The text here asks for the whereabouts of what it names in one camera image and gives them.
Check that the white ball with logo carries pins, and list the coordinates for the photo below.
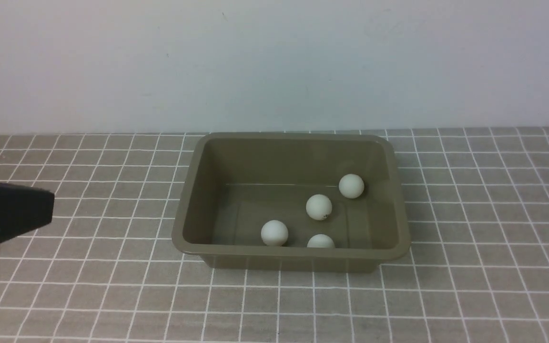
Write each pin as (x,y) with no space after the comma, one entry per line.
(319,207)

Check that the plain white table-tennis ball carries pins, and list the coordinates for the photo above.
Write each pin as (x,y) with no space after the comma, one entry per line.
(351,186)

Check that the olive plastic bin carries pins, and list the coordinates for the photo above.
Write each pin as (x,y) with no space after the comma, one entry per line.
(238,181)

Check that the grey grid tablecloth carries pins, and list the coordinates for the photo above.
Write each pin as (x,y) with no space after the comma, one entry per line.
(105,270)

